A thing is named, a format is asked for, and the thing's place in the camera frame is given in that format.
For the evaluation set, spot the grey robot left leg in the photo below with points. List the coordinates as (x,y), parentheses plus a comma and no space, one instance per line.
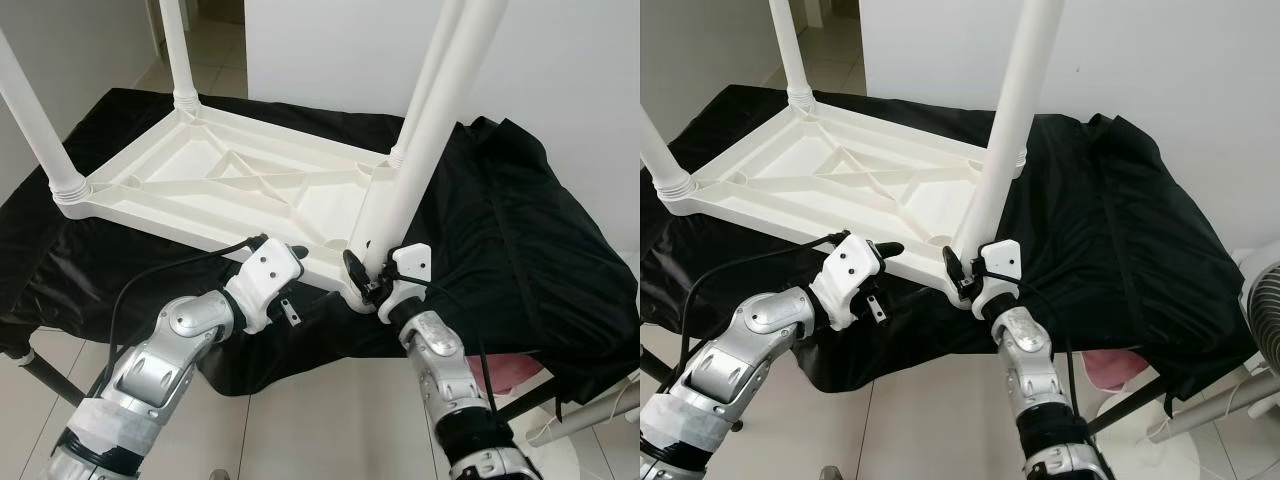
(830,472)
(218,473)

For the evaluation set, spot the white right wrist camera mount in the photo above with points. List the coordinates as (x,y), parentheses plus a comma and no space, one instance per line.
(412,262)
(1003,258)

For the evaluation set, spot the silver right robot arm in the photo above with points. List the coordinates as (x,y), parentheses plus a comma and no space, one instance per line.
(440,370)
(1025,360)

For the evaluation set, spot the white fan head grille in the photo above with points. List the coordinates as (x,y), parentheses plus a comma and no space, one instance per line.
(1265,310)

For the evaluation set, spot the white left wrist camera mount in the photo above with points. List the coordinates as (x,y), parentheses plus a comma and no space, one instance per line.
(848,265)
(262,268)

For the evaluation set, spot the white metal pole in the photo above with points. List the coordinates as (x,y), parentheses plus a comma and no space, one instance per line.
(600,405)
(1220,400)

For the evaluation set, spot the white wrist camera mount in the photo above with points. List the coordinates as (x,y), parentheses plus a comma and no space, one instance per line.
(412,262)
(848,265)
(262,268)
(1003,258)

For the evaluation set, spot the white plastic table top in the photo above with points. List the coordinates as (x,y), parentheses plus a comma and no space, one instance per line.
(790,165)
(180,170)

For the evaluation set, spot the white plastic table leg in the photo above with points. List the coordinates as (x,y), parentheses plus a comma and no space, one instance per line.
(450,80)
(665,165)
(1020,80)
(790,50)
(178,50)
(1020,162)
(420,80)
(30,110)

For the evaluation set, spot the pink cushioned seat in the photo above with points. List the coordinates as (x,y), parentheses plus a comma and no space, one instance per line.
(1105,368)
(510,370)

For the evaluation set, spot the black cloth cover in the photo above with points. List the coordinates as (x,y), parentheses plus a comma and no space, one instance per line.
(1140,250)
(540,250)

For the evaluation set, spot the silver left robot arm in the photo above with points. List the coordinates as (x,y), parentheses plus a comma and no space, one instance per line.
(160,370)
(750,370)

